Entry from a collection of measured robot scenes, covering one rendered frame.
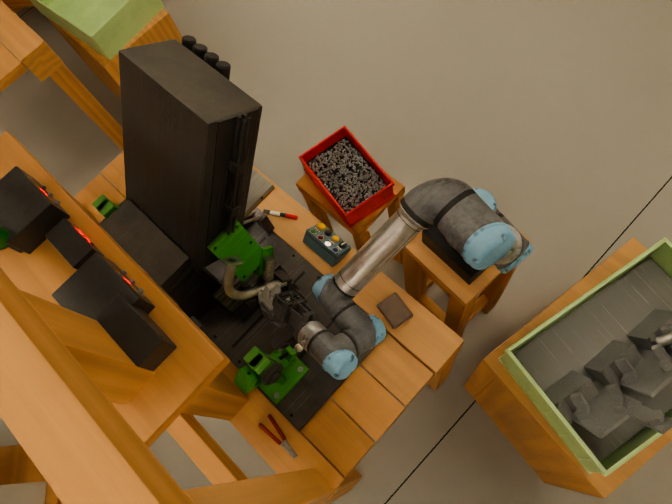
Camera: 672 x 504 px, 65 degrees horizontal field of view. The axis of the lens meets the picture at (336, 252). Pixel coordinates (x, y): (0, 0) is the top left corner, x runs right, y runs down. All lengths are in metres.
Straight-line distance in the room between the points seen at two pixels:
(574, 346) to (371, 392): 0.66
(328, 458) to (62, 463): 1.07
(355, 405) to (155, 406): 0.74
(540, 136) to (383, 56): 1.05
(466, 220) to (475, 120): 2.02
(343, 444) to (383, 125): 1.95
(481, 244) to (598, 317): 0.82
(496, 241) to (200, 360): 0.67
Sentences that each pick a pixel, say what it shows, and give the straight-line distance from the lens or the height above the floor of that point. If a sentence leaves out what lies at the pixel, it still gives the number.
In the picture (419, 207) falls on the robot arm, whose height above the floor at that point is 1.51.
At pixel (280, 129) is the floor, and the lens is 3.23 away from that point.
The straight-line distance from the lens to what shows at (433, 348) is 1.73.
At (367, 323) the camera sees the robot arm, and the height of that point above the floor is 1.30.
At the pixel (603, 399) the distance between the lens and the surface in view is 1.75.
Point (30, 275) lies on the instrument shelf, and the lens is 1.43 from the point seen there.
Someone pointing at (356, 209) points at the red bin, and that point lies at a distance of 1.87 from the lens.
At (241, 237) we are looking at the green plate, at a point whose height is 1.21.
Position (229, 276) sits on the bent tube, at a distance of 1.59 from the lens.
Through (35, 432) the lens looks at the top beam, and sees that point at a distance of 0.82.
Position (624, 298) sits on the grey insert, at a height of 0.85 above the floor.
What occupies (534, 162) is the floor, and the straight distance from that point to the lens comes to 3.05.
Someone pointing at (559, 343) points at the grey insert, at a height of 0.85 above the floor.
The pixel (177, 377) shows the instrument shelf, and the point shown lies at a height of 1.54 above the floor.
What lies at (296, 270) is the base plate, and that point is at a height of 0.90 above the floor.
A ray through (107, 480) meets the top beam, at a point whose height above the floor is 1.94.
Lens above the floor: 2.60
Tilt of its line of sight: 68 degrees down
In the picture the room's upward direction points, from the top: 22 degrees counter-clockwise
